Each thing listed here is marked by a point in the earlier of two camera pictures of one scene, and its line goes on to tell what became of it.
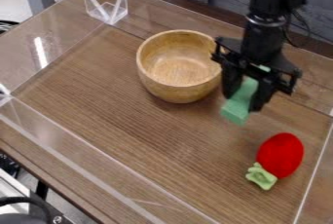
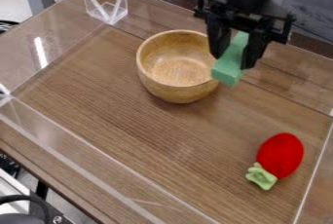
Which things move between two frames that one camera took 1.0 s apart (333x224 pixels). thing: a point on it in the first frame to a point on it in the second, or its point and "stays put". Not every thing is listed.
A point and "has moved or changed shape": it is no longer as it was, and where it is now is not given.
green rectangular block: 236,108 has moved or changed shape
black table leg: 41,190 stays put
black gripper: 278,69 to 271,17
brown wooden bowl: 177,72 stays put
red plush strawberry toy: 278,159 stays put
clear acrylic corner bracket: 107,13 stays put
